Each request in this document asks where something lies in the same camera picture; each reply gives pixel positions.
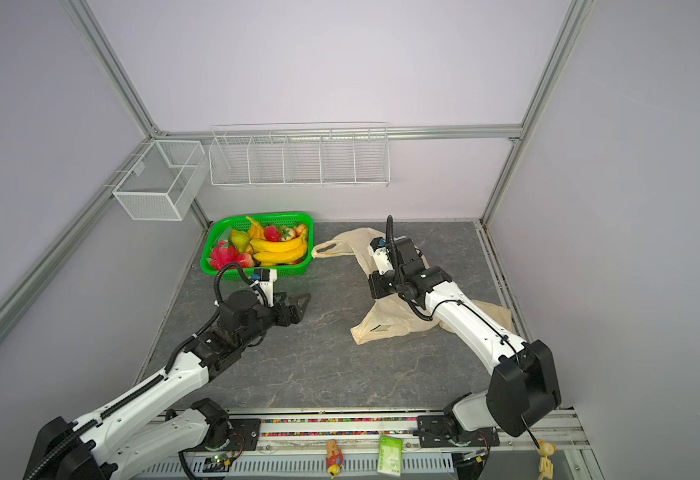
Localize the red yellow toy figure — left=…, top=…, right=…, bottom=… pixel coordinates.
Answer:
left=326, top=440, right=344, bottom=479

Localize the red strawberry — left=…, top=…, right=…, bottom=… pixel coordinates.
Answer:
left=263, top=225, right=282, bottom=243

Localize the yellow banana bunch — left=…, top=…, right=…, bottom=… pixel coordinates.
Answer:
left=250, top=228, right=309, bottom=265

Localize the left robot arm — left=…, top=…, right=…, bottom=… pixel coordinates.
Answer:
left=24, top=290, right=311, bottom=479

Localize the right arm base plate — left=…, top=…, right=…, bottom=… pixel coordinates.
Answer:
left=412, top=415, right=500, bottom=448

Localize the white mesh box basket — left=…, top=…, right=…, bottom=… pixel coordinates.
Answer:
left=114, top=140, right=210, bottom=221

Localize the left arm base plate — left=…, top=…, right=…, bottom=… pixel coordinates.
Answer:
left=190, top=417, right=262, bottom=452

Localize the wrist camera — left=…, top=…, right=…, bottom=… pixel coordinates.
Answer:
left=369, top=237, right=394, bottom=275
left=251, top=268, right=278, bottom=307

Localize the red peach fruit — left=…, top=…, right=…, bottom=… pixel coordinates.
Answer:
left=234, top=253, right=255, bottom=269

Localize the orange persimmon with green leaves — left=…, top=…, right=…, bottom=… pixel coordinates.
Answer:
left=293, top=223, right=308, bottom=237

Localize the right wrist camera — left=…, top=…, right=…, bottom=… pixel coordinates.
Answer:
left=369, top=237, right=394, bottom=275

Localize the white wire shelf rack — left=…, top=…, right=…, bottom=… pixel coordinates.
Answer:
left=208, top=122, right=391, bottom=187

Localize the green yellow pear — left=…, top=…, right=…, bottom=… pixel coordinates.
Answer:
left=228, top=230, right=250, bottom=254

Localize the aluminium front rail frame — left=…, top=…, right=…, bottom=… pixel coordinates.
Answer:
left=73, top=407, right=606, bottom=480

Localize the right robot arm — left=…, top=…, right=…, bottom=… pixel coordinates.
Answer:
left=369, top=267, right=562, bottom=437

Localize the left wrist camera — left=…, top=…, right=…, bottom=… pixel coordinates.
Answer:
left=251, top=268, right=278, bottom=307

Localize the green plastic basket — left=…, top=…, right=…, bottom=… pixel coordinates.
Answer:
left=200, top=212, right=314, bottom=277

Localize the beige plastic bag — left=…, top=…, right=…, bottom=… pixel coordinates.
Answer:
left=312, top=227, right=514, bottom=346

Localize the pink dragon fruit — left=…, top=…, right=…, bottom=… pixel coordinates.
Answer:
left=208, top=241, right=240, bottom=271

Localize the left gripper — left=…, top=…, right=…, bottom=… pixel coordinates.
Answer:
left=238, top=290, right=311, bottom=348

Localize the green white card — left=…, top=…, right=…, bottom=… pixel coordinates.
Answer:
left=377, top=435, right=404, bottom=477

